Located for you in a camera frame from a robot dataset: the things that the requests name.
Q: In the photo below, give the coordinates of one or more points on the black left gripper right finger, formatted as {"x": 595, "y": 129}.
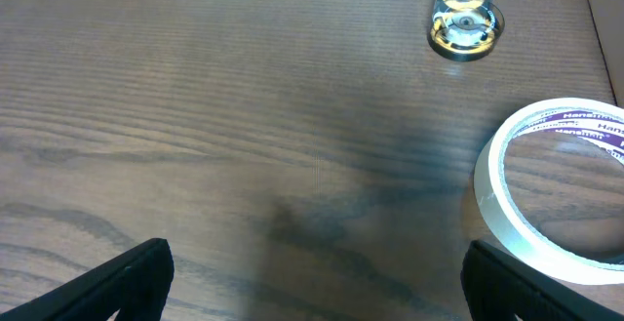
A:
{"x": 498, "y": 287}

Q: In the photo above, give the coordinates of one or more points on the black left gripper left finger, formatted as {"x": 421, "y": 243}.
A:
{"x": 131, "y": 287}

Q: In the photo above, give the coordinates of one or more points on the white tape roll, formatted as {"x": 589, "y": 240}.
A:
{"x": 596, "y": 122}

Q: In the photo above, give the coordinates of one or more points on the black yellow correction tape dispenser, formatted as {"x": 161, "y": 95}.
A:
{"x": 465, "y": 30}

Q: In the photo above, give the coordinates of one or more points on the open cardboard box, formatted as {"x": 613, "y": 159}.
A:
{"x": 608, "y": 20}

